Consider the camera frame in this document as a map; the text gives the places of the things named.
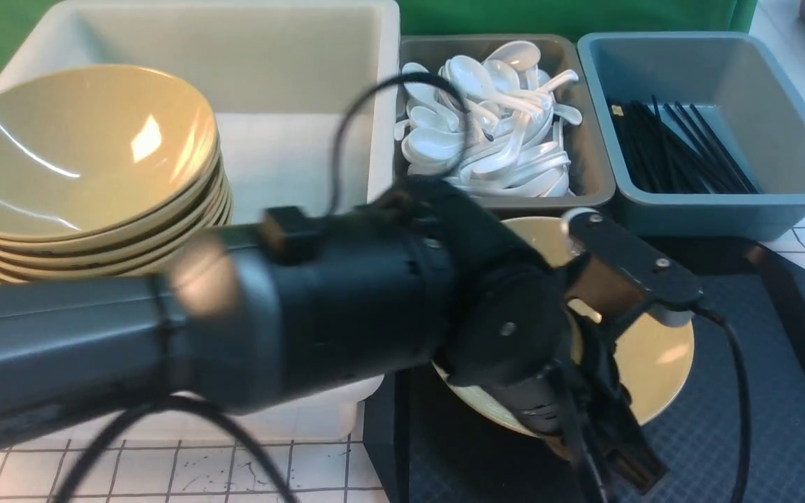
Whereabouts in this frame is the bundle of black chopsticks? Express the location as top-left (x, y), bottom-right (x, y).
top-left (607, 96), bottom-right (761, 195)

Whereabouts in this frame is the green backdrop cloth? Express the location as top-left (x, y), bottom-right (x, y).
top-left (0, 1), bottom-right (757, 71)

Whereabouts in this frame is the grey-brown spoon bin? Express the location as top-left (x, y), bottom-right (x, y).
top-left (399, 33), bottom-right (616, 219)

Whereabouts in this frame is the yellow noodle bowl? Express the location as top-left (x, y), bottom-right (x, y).
top-left (430, 216), bottom-right (695, 439)

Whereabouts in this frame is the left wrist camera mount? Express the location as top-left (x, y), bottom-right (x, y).
top-left (561, 207), bottom-right (703, 335)

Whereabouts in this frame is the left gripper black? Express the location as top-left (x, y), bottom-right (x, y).
top-left (437, 266), bottom-right (668, 497)

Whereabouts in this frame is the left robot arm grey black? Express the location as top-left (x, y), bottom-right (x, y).
top-left (0, 177), bottom-right (667, 502)

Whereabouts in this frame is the stack of yellow bowls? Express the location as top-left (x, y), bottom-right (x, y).
top-left (0, 139), bottom-right (233, 283)

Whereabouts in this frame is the black serving tray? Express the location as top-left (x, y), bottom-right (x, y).
top-left (363, 238), bottom-right (805, 502)

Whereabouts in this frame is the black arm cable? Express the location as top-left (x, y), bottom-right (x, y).
top-left (53, 72), bottom-right (753, 503)

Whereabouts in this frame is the large white plastic tub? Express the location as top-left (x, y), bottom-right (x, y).
top-left (0, 1), bottom-right (400, 444)

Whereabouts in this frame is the blue-grey chopstick bin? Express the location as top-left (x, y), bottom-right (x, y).
top-left (577, 31), bottom-right (805, 242)

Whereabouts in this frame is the pile of white spoons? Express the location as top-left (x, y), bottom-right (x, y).
top-left (394, 39), bottom-right (583, 198)

